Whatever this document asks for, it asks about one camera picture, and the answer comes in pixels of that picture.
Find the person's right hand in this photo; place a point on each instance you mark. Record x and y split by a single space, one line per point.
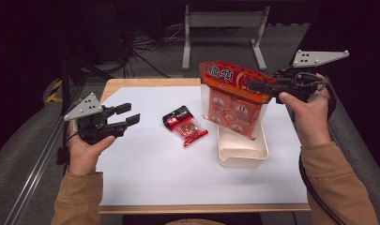
311 122

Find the yellow and black floor tape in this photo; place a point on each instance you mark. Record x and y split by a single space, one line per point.
54 90

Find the white table sheet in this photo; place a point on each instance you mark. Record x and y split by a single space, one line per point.
147 172

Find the black tripod stand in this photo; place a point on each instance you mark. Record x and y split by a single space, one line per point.
65 81

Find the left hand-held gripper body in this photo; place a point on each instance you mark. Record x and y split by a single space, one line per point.
90 122

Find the small black and red snack packet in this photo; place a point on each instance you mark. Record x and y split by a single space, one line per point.
186 126

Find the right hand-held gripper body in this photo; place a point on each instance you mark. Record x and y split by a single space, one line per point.
298 82

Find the grey metal stand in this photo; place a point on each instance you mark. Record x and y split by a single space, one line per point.
223 19

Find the person's left hand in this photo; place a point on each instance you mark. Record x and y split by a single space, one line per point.
84 153

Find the aluminium rail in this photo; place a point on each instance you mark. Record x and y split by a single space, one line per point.
31 184

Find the large orange hotpot base packet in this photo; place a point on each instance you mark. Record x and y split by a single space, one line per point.
231 106

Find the cream plastic box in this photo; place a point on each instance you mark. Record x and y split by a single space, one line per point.
240 153

